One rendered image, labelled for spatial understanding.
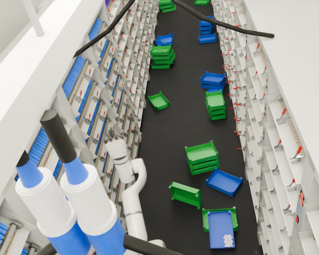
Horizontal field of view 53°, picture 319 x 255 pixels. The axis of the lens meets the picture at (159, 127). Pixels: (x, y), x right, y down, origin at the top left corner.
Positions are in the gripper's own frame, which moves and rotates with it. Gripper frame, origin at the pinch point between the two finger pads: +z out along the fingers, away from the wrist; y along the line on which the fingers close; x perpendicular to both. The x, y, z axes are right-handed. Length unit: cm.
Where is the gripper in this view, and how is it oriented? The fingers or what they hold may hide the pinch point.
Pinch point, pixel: (111, 131)
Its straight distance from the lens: 168.1
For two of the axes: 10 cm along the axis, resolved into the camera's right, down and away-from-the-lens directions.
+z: -2.3, -8.6, -4.6
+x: 1.3, 4.4, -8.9
